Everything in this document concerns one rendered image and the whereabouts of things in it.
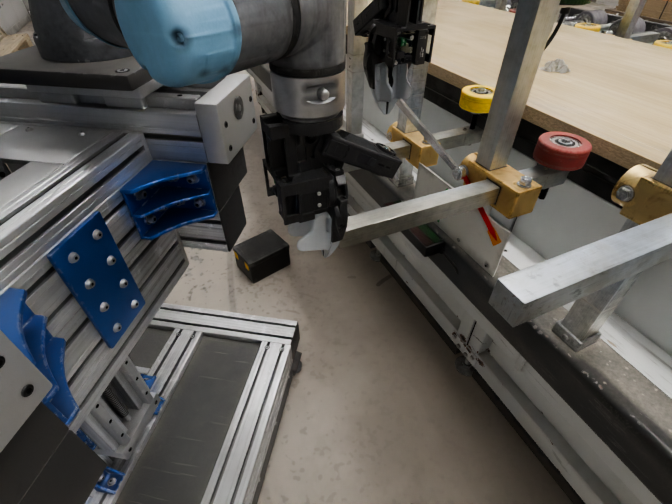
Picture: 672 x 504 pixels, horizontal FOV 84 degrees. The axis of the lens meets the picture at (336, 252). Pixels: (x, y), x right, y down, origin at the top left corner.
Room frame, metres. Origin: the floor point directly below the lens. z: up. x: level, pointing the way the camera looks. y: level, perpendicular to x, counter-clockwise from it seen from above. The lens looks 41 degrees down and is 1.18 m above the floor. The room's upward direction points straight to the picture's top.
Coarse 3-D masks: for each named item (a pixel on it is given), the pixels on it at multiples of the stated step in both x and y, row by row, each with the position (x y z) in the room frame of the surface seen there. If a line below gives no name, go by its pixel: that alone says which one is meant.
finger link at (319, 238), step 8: (320, 216) 0.38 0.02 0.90; (328, 216) 0.38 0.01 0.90; (312, 224) 0.38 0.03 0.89; (320, 224) 0.38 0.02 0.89; (328, 224) 0.38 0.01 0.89; (312, 232) 0.38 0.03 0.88; (320, 232) 0.38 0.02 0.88; (328, 232) 0.38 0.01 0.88; (304, 240) 0.37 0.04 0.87; (312, 240) 0.38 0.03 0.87; (320, 240) 0.38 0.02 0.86; (328, 240) 0.38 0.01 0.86; (304, 248) 0.37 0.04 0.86; (312, 248) 0.38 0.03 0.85; (320, 248) 0.38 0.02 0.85; (328, 248) 0.38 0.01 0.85; (328, 256) 0.40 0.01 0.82
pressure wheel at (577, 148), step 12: (552, 132) 0.62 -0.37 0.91; (564, 132) 0.62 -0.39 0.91; (540, 144) 0.58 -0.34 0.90; (552, 144) 0.57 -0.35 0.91; (564, 144) 0.57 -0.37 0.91; (576, 144) 0.58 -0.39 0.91; (588, 144) 0.57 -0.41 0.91; (540, 156) 0.57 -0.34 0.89; (552, 156) 0.56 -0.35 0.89; (564, 156) 0.55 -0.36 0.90; (576, 156) 0.54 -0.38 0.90; (552, 168) 0.55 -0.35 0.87; (564, 168) 0.54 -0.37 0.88; (576, 168) 0.55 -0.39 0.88; (540, 192) 0.58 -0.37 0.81
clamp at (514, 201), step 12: (468, 156) 0.61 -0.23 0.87; (468, 168) 0.58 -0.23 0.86; (480, 168) 0.56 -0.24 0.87; (504, 168) 0.56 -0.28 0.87; (480, 180) 0.55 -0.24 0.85; (492, 180) 0.53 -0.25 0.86; (504, 180) 0.52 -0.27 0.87; (516, 180) 0.52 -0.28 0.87; (504, 192) 0.51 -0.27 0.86; (516, 192) 0.49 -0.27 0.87; (528, 192) 0.49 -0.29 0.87; (492, 204) 0.52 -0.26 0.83; (504, 204) 0.50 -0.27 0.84; (516, 204) 0.48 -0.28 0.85; (528, 204) 0.50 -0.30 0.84; (516, 216) 0.49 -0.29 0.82
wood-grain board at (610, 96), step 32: (448, 0) 2.08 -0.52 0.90; (448, 32) 1.42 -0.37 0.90; (480, 32) 1.42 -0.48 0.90; (576, 32) 1.42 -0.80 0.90; (448, 64) 1.05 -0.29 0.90; (480, 64) 1.05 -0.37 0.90; (544, 64) 1.05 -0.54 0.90; (576, 64) 1.05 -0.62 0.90; (608, 64) 1.05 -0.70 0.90; (640, 64) 1.05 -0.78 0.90; (544, 96) 0.81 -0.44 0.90; (576, 96) 0.81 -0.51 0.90; (608, 96) 0.81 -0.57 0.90; (640, 96) 0.81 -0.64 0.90; (544, 128) 0.71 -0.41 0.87; (576, 128) 0.65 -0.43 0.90; (608, 128) 0.65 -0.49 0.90; (640, 128) 0.65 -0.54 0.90; (640, 160) 0.54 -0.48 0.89
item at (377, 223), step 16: (528, 176) 0.55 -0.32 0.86; (544, 176) 0.55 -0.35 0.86; (560, 176) 0.57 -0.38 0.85; (448, 192) 0.50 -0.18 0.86; (464, 192) 0.50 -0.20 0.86; (480, 192) 0.50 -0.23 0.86; (496, 192) 0.51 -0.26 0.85; (384, 208) 0.46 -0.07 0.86; (400, 208) 0.46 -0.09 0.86; (416, 208) 0.46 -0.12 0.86; (432, 208) 0.46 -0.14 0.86; (448, 208) 0.48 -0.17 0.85; (464, 208) 0.49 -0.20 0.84; (352, 224) 0.42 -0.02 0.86; (368, 224) 0.42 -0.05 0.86; (384, 224) 0.43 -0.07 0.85; (400, 224) 0.44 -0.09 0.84; (416, 224) 0.45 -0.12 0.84; (352, 240) 0.41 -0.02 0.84; (368, 240) 0.42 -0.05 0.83
